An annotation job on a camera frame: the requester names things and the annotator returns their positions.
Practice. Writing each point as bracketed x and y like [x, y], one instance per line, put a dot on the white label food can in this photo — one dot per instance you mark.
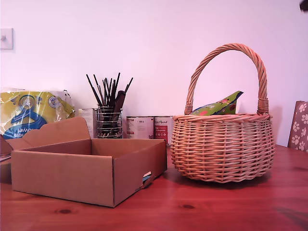
[140, 127]

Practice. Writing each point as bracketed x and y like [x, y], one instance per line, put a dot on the small white carton box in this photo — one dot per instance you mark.
[87, 122]

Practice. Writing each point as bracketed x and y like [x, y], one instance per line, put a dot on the yellow blue paper towel pack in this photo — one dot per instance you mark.
[29, 113]

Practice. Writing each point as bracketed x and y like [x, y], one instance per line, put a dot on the red label food can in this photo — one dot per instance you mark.
[164, 130]

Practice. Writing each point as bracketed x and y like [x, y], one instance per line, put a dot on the thin black stick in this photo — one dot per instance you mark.
[128, 85]
[94, 90]
[117, 85]
[105, 92]
[110, 91]
[99, 89]

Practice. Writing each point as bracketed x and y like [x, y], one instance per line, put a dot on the green bag of Easter eggs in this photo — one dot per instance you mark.
[216, 107]

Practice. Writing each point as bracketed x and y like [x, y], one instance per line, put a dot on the white wall switch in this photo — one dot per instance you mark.
[6, 38]

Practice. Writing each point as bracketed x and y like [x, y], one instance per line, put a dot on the brown cardboard box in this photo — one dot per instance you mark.
[62, 175]

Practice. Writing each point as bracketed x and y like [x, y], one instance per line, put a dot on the pale paper stack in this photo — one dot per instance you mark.
[5, 157]

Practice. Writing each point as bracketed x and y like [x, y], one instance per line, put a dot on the paw print chair backrest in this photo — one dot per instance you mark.
[299, 127]

